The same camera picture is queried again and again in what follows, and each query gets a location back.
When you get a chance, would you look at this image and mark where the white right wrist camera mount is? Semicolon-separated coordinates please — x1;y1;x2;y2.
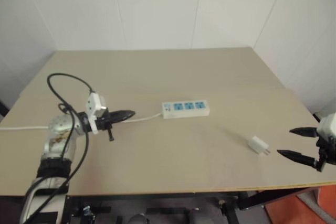
316;112;336;138

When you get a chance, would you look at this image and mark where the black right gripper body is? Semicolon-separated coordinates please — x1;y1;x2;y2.
313;135;336;173

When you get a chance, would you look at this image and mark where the dark object at room edge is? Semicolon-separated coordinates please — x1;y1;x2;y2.
0;100;11;118

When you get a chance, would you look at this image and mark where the black metal table frame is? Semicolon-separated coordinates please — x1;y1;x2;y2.
65;185;328;224

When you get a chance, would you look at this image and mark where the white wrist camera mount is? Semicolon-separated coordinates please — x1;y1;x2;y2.
316;112;336;138
85;92;108;135

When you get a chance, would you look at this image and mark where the dark rounded shape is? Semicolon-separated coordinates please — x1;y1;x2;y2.
186;207;208;224
128;213;149;224

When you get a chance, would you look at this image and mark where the white power strip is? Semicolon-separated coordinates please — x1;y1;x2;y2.
161;99;210;120

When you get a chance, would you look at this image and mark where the white power cord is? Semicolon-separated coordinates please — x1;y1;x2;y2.
0;112;163;132

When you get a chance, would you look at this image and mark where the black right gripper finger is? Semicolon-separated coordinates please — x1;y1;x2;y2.
277;149;317;168
289;127;319;138

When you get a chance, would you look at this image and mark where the white plug adapter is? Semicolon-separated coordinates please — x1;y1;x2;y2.
246;135;271;157

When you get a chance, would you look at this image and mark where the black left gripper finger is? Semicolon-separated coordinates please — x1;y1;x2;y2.
108;109;137;119
110;115;134;125

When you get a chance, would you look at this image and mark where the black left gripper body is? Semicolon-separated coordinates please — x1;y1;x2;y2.
94;113;115;143

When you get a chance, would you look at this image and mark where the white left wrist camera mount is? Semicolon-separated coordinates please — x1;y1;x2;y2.
85;92;108;135

